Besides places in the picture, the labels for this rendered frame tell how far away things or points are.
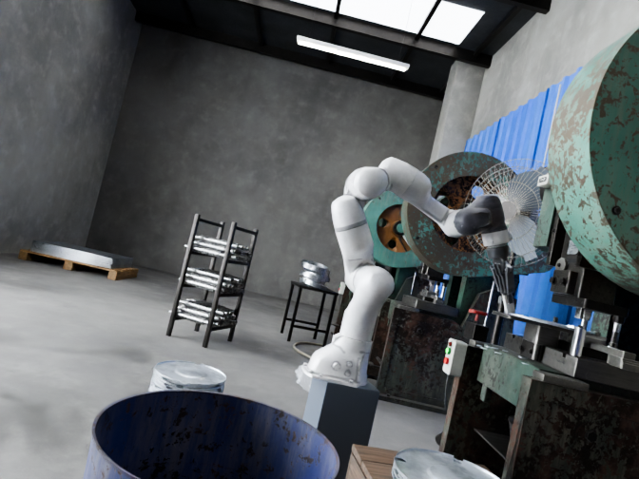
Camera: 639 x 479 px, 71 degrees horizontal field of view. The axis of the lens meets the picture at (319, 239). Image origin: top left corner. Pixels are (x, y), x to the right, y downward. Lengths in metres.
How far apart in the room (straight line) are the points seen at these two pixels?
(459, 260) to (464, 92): 4.64
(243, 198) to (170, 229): 1.41
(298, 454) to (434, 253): 2.15
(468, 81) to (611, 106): 6.14
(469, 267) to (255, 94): 6.34
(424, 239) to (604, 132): 1.80
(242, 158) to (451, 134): 3.64
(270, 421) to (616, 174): 1.02
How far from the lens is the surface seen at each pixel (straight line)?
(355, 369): 1.50
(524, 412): 1.50
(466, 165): 3.11
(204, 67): 8.93
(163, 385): 1.89
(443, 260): 3.01
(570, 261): 1.83
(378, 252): 4.66
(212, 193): 8.32
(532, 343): 1.74
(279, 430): 1.05
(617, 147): 1.36
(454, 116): 7.21
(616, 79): 1.40
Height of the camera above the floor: 0.81
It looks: 3 degrees up
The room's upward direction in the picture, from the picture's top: 13 degrees clockwise
